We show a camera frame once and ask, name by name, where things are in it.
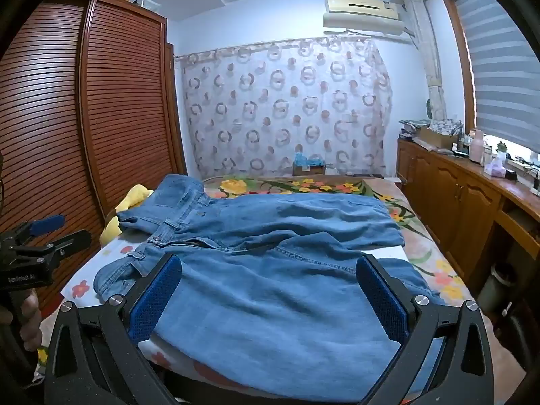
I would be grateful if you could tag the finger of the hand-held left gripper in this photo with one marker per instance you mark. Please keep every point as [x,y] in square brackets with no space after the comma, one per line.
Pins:
[47,223]
[72,239]

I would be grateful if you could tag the person's left hand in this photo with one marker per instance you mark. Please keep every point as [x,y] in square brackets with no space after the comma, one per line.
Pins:
[30,320]

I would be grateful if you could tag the circle print curtain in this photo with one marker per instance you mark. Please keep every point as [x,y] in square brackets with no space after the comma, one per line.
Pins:
[287,105]

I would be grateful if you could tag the wooden side cabinet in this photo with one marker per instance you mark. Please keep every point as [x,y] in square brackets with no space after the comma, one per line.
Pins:
[455,202]

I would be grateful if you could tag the clear storage box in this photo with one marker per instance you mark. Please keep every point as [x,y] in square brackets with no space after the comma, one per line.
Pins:
[150,4]

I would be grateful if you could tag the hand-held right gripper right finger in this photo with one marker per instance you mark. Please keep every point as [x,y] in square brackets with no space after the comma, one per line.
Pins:
[382,299]

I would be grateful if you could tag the white strawberry print cloth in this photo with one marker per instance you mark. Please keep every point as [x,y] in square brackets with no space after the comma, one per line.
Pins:
[84,278]

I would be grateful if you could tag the black chair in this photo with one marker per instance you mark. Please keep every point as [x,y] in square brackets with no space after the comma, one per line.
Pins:
[521,346]

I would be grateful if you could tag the wall air conditioner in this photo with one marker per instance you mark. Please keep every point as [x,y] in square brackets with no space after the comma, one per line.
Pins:
[363,14]

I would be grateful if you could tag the striped window blind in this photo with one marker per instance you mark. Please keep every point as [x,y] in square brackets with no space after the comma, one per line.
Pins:
[502,67]

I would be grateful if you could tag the purple tissue packet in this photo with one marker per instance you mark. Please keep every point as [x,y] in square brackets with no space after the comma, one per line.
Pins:
[493,169]

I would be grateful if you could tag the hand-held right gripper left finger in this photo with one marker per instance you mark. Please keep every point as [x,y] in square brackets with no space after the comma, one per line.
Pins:
[156,303]

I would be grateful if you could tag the wooden louvered wardrobe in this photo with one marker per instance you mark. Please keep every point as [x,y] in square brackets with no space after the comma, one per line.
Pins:
[105,114]

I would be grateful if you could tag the grey trash bin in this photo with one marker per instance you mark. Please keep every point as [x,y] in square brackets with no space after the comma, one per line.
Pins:
[494,289]

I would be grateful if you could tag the yellow cloth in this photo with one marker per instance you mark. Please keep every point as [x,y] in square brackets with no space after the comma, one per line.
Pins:
[126,202]

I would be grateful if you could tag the cardboard box with blue cloth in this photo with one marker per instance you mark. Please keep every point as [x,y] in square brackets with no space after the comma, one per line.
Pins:
[309,164]

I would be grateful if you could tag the pink bottle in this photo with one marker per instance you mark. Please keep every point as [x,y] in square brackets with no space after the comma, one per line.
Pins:
[476,147]

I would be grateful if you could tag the open cardboard box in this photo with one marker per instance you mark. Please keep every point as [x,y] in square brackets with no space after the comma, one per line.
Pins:
[436,137]

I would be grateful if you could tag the floral blanket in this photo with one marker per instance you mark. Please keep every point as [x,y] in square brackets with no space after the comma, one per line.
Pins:
[422,236]

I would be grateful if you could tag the blue denim pants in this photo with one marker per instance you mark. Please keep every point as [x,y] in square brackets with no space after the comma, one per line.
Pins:
[261,270]

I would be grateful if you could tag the white wrapped pipe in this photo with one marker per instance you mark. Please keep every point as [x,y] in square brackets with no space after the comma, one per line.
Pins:
[428,59]

